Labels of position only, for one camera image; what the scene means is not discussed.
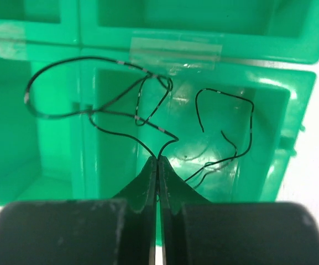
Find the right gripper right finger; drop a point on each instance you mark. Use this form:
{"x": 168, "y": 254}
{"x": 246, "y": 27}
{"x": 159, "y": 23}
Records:
{"x": 197, "y": 231}

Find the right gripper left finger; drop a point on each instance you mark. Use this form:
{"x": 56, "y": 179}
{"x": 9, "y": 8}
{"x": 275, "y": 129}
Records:
{"x": 119, "y": 230}

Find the green compartment tray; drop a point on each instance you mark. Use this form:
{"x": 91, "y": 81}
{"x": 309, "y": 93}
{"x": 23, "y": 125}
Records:
{"x": 78, "y": 119}

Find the clear tape strip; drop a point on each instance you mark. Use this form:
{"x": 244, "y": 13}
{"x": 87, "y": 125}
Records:
{"x": 175, "y": 55}

